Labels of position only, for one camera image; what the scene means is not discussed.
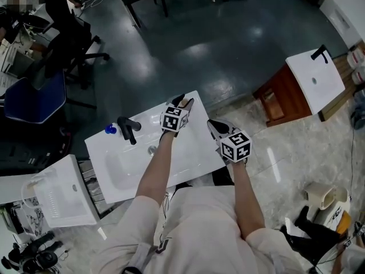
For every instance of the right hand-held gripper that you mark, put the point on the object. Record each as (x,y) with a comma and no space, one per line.
(236,148)

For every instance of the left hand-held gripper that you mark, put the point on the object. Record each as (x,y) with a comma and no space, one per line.
(174,121)

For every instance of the clear bottle with blue cap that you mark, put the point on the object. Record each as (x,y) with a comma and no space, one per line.
(110,129)

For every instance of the person's right forearm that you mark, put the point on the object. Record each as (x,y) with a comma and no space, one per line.
(245,198)

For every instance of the person's left forearm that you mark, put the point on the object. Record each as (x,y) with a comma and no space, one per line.
(155,173)

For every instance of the metal sink drain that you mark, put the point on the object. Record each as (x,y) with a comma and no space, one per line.
(152,150)

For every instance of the white sink counter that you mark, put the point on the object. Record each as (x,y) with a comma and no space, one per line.
(125,164)

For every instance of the brown wooden cabinet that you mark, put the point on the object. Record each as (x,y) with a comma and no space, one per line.
(288,96)

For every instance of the person's white shirt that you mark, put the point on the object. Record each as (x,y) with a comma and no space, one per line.
(199,233)

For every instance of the white washbasin on wooden cabinet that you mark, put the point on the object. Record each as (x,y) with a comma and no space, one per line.
(322,87)

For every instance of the beige plastic bin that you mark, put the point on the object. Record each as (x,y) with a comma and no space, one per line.
(322,195)

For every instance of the black angular faucet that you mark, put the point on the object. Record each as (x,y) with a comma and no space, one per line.
(319,53)

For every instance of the black office chair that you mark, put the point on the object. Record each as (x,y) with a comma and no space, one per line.
(71,44)

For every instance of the black bag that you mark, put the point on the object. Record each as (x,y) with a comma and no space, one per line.
(310,238)

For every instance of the blue chair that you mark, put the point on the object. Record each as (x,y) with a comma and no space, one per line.
(34,98)

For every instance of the white washbasin with ribbed side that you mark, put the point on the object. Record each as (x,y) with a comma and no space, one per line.
(68,198)

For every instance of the white paint bucket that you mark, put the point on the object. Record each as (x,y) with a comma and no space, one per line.
(357,56)

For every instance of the long white washbasin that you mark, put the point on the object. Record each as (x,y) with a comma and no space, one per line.
(345,13)

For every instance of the black headphones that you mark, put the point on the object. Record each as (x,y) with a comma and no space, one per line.
(40,258)

